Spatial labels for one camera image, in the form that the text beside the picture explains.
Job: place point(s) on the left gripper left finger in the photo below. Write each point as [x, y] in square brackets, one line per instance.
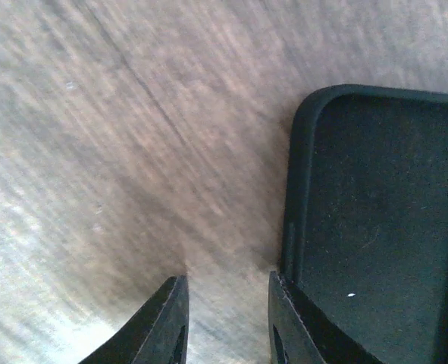
[156, 333]

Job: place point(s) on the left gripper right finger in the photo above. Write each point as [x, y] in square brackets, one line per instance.
[299, 332]

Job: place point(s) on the black phone case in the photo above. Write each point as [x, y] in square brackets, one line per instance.
[365, 232]

